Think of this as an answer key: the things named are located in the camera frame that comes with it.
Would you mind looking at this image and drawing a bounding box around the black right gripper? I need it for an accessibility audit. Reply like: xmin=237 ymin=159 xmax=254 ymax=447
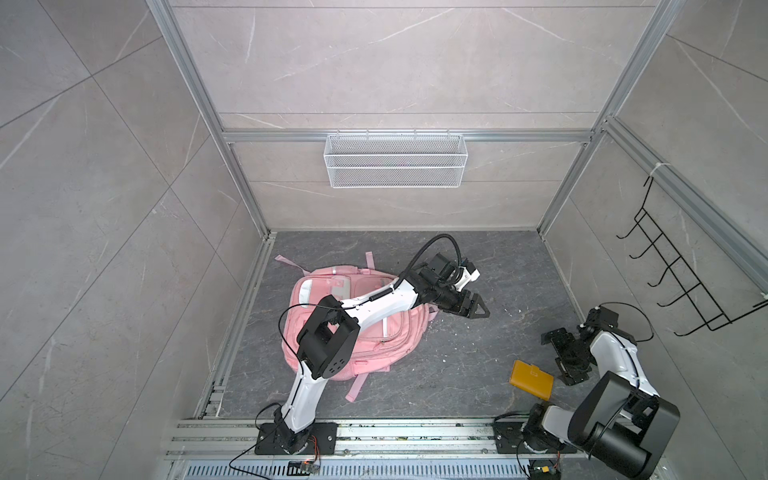
xmin=545 ymin=327 xmax=595 ymax=384

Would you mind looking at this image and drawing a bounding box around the pink student backpack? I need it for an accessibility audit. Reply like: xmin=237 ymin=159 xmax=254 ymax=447
xmin=274 ymin=251 xmax=440 ymax=403

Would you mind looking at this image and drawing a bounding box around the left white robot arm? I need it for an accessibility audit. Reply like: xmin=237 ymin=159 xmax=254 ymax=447
xmin=277 ymin=254 xmax=490 ymax=433

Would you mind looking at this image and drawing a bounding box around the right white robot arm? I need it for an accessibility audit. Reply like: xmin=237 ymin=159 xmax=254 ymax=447
xmin=522 ymin=304 xmax=680 ymax=479

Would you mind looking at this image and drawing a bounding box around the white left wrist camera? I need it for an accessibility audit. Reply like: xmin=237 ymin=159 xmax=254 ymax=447
xmin=454 ymin=260 xmax=480 ymax=292

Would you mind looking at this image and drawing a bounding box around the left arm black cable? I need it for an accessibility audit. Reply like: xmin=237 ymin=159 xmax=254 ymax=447
xmin=227 ymin=233 xmax=464 ymax=480

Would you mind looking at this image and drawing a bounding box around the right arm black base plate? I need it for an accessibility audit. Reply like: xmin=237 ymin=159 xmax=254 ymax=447
xmin=491 ymin=419 xmax=578 ymax=455

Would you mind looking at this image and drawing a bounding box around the black wire hook rack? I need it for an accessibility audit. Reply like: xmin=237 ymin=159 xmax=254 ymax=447
xmin=615 ymin=176 xmax=767 ymax=338

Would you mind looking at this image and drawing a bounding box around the white wire mesh basket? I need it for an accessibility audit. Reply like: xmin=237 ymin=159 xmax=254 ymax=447
xmin=323 ymin=133 xmax=469 ymax=189

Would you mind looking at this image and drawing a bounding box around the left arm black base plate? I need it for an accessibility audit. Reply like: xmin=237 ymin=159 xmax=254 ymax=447
xmin=254 ymin=422 xmax=338 ymax=456

